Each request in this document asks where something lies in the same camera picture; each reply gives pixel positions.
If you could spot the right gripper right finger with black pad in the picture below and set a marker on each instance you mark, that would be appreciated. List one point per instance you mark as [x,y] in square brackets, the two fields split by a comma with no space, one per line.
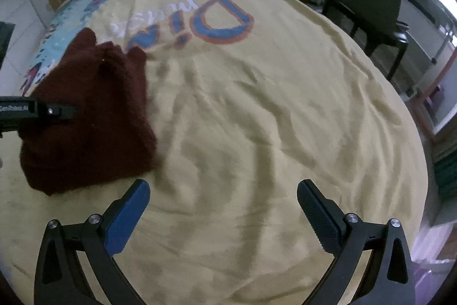
[388,277]

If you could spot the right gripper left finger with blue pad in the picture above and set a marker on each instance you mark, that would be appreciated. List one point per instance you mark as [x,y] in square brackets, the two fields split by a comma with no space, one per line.
[59,277]

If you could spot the dark red knitted garment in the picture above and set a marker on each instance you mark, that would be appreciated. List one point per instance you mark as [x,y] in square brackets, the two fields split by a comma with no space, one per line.
[109,136]

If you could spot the yellow cartoon print bedsheet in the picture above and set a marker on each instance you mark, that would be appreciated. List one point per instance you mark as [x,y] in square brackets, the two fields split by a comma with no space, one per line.
[247,98]

